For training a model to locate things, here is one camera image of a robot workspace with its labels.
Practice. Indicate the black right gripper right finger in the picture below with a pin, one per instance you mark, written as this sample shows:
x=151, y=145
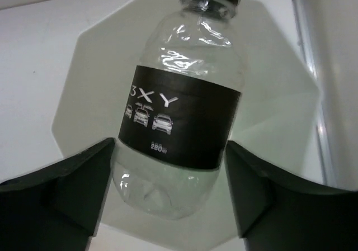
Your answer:
x=277, y=210

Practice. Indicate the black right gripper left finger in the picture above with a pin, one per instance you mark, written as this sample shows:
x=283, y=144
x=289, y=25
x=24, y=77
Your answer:
x=57, y=207

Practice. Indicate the black label clear bottle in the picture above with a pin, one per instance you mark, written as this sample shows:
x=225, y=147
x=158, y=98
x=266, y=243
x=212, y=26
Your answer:
x=180, y=110

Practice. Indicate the white octagonal bin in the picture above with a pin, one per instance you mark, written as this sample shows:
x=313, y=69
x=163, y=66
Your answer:
x=275, y=118

